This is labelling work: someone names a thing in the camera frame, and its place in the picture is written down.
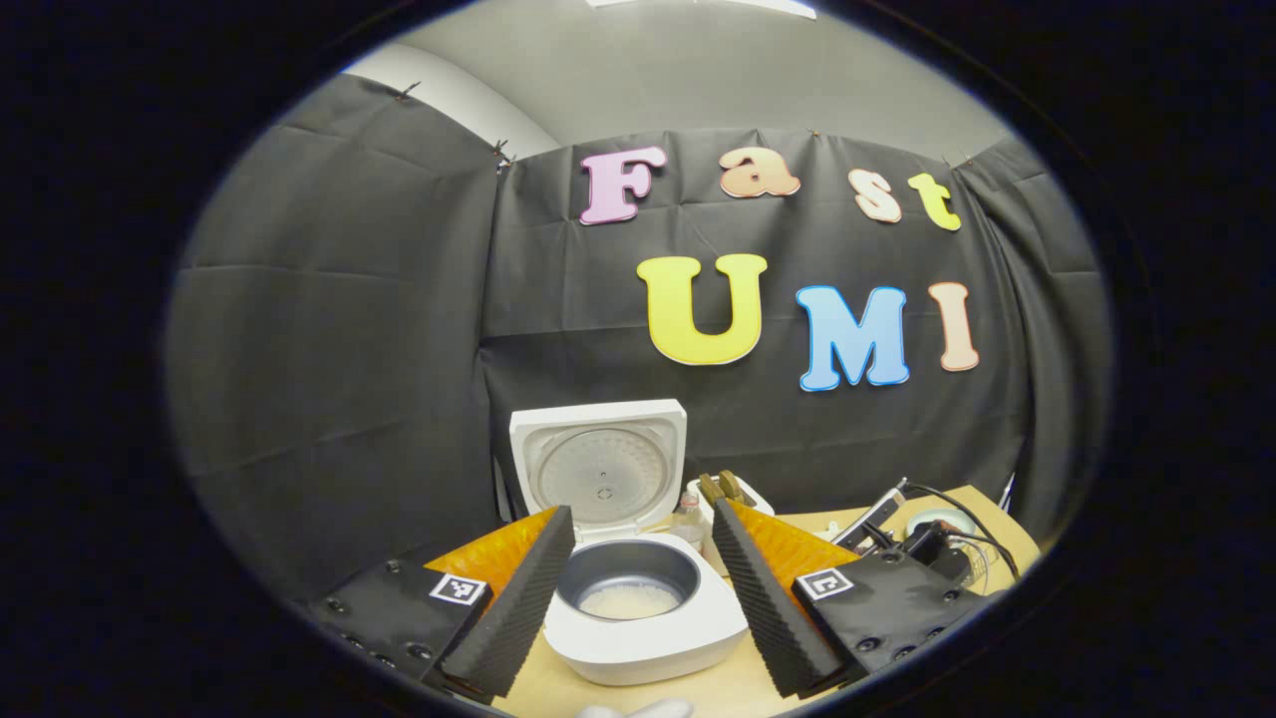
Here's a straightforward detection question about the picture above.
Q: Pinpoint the small clear bottle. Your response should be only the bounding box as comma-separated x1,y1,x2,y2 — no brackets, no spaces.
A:
670,491,707,555

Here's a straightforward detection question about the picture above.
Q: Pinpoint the black backdrop cloth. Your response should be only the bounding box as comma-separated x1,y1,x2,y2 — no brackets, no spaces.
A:
164,72,1113,604

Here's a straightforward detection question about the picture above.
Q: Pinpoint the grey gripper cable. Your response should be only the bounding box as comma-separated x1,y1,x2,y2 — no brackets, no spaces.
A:
947,534,1000,591

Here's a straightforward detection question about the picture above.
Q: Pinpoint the white rice cooker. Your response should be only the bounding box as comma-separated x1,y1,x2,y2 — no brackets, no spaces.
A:
508,399,751,687

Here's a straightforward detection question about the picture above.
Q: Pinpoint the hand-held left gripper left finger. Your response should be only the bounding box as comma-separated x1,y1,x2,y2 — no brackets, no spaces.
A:
304,505,577,701

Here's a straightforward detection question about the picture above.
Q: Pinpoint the large ceiling light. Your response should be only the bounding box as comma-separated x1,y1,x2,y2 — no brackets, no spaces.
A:
588,0,818,19

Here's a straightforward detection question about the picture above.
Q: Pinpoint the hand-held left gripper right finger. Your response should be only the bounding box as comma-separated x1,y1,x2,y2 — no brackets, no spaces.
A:
710,498,988,699

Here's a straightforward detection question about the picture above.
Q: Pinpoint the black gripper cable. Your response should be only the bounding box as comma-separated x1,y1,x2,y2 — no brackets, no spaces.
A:
902,482,1023,581

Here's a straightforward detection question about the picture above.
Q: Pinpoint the white toaster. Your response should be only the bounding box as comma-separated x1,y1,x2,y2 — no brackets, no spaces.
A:
688,477,775,579

